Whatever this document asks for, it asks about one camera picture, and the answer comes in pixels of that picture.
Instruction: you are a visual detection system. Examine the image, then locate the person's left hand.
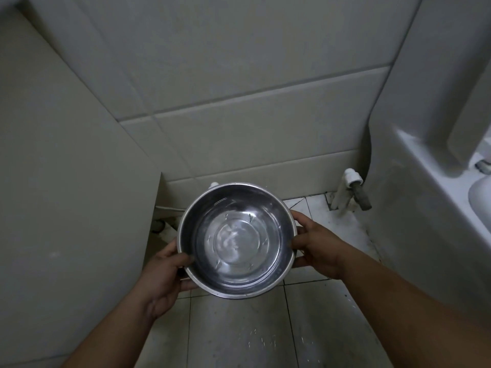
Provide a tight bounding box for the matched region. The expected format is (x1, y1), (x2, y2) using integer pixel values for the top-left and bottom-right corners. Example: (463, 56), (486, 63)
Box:
(137, 240), (199, 321)

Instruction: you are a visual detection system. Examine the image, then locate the person's right hand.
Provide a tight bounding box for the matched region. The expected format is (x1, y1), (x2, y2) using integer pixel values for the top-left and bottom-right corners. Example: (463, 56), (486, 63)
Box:
(289, 211), (350, 280)

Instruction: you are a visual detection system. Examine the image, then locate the stainless steel bowl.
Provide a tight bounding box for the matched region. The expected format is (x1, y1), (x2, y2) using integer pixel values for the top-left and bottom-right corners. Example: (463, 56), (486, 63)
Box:
(177, 182), (298, 300)

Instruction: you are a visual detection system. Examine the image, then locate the person's left forearm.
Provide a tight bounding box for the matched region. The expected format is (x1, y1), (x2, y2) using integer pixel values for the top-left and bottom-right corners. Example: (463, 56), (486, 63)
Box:
(61, 291), (166, 368)

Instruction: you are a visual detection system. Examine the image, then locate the person's right forearm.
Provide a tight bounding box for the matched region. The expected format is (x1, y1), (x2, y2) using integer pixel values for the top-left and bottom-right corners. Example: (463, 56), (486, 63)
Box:
(337, 241), (491, 368)

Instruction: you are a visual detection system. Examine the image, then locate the white drain pipe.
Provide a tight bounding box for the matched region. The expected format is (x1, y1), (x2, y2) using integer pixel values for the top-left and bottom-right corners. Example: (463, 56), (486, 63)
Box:
(331, 168), (373, 212)

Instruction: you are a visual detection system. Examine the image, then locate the beige cabinet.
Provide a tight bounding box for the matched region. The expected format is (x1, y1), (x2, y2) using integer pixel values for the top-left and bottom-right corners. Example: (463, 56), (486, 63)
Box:
(0, 4), (162, 368)

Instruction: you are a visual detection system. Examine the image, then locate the white sink basin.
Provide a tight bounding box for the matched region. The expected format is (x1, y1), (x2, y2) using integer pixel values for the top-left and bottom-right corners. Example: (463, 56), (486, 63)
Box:
(391, 124), (491, 246)

